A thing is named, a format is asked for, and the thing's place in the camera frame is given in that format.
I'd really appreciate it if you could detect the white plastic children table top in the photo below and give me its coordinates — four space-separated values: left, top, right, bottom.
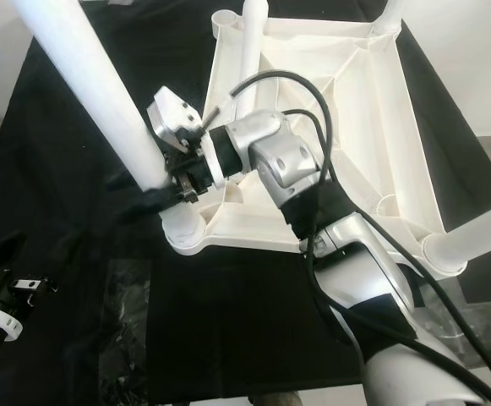
162 10 472 276

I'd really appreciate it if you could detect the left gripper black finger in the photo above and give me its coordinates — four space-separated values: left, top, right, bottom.
0 233 28 265

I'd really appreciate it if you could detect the white plastic table leg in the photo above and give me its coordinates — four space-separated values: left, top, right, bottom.
241 0 273 121
423 196 491 276
370 0 408 39
13 0 172 189

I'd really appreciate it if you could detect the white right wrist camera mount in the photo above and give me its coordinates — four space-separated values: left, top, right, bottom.
146 87 227 189

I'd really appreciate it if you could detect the black tablecloth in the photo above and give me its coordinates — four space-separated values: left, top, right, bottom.
0 0 491 403

